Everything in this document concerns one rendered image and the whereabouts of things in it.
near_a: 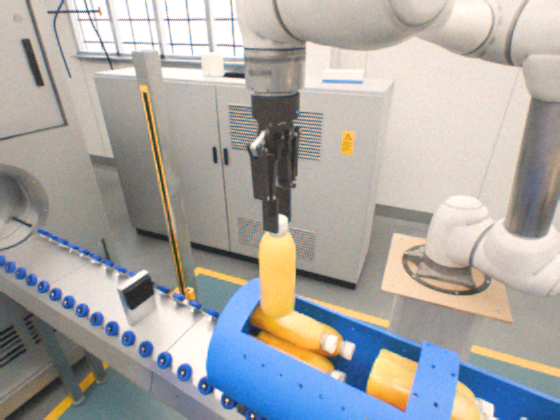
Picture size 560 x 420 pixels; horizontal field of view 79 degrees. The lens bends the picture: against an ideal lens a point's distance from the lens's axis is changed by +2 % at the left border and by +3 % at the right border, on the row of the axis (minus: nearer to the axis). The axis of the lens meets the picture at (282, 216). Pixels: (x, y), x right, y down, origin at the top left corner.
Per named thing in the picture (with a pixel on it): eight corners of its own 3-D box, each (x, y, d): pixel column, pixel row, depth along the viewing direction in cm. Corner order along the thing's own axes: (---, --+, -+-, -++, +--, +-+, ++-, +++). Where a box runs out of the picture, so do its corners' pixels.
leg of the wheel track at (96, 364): (103, 374, 198) (70, 292, 167) (110, 378, 195) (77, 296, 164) (94, 381, 193) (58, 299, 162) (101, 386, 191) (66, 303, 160)
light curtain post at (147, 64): (205, 380, 194) (145, 49, 110) (213, 385, 191) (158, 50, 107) (197, 389, 189) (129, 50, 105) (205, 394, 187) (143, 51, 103)
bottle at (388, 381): (367, 379, 63) (492, 438, 54) (379, 347, 68) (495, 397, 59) (363, 399, 67) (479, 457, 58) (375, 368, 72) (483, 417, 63)
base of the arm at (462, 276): (408, 246, 134) (410, 234, 131) (471, 259, 127) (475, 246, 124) (403, 273, 119) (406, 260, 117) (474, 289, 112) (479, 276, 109)
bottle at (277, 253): (301, 305, 73) (304, 225, 63) (278, 325, 68) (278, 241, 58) (276, 289, 77) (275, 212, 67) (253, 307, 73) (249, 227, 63)
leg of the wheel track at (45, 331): (81, 393, 187) (41, 310, 156) (87, 398, 185) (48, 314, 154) (70, 402, 183) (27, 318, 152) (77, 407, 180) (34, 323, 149)
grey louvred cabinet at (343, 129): (168, 211, 369) (140, 66, 297) (367, 256, 298) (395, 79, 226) (131, 236, 325) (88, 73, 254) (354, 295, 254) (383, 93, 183)
